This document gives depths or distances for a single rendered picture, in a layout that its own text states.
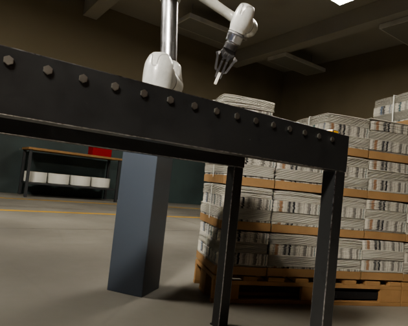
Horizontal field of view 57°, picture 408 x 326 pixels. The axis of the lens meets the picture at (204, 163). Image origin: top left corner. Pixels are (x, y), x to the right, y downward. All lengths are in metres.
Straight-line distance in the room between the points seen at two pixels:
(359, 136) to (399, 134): 0.28
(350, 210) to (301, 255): 0.39
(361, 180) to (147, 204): 1.21
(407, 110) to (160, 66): 1.54
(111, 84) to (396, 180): 1.97
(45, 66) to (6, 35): 7.71
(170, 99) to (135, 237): 1.21
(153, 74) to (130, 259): 0.95
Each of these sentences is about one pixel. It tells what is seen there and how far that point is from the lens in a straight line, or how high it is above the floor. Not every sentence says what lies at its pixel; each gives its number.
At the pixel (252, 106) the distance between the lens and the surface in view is 2.00.
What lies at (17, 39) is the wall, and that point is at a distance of 8.48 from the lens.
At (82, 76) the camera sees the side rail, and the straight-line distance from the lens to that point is 0.78.
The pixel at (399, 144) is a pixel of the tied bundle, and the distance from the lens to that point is 2.49.
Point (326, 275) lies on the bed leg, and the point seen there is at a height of 0.35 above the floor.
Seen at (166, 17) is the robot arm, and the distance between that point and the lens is 2.39.
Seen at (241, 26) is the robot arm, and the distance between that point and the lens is 2.11.
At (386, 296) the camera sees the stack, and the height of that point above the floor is 0.06.
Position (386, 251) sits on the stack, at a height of 0.31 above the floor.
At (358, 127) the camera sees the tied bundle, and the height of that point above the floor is 1.01.
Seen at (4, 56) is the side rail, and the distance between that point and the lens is 0.75.
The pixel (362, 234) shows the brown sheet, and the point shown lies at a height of 0.40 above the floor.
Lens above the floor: 0.60
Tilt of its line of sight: 3 degrees up
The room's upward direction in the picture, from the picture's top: 6 degrees clockwise
